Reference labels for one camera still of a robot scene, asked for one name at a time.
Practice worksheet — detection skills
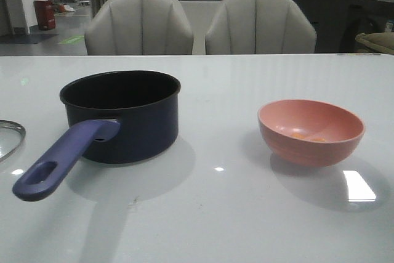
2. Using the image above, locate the pink bowl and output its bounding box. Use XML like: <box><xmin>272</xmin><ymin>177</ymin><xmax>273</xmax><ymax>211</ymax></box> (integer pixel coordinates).
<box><xmin>257</xmin><ymin>99</ymin><xmax>365</xmax><ymax>167</ymax></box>

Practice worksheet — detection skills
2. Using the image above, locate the glass lid with blue knob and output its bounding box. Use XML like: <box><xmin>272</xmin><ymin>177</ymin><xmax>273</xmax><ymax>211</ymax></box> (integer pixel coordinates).
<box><xmin>1</xmin><ymin>120</ymin><xmax>26</xmax><ymax>161</ymax></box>

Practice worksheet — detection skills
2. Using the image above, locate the dark blue saucepan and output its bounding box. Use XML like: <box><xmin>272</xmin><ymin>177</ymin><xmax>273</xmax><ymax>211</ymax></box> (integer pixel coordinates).
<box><xmin>12</xmin><ymin>70</ymin><xmax>181</xmax><ymax>201</ymax></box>

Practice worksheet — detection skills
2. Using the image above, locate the right beige chair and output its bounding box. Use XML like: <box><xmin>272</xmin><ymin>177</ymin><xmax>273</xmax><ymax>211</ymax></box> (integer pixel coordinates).
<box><xmin>205</xmin><ymin>0</ymin><xmax>317</xmax><ymax>55</ymax></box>

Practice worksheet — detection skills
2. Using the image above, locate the beige chair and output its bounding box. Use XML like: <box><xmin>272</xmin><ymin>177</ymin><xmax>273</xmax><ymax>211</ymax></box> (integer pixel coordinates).
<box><xmin>84</xmin><ymin>0</ymin><xmax>194</xmax><ymax>55</ymax></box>
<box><xmin>205</xmin><ymin>0</ymin><xmax>317</xmax><ymax>55</ymax></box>

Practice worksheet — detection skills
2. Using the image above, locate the left beige chair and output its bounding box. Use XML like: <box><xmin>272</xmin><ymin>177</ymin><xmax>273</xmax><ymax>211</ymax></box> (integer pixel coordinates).
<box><xmin>84</xmin><ymin>0</ymin><xmax>194</xmax><ymax>55</ymax></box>

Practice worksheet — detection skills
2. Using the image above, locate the dark counter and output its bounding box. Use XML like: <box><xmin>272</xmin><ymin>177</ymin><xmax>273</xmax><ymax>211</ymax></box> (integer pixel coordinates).
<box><xmin>233</xmin><ymin>0</ymin><xmax>394</xmax><ymax>54</ymax></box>

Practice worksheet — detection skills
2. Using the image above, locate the red bin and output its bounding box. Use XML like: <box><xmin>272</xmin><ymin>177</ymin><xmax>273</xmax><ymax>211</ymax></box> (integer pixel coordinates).
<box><xmin>34</xmin><ymin>0</ymin><xmax>55</xmax><ymax>30</ymax></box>

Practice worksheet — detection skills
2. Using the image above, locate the beige sofa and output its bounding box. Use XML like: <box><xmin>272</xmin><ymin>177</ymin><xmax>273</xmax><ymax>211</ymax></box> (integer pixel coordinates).
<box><xmin>355</xmin><ymin>32</ymin><xmax>393</xmax><ymax>55</ymax></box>

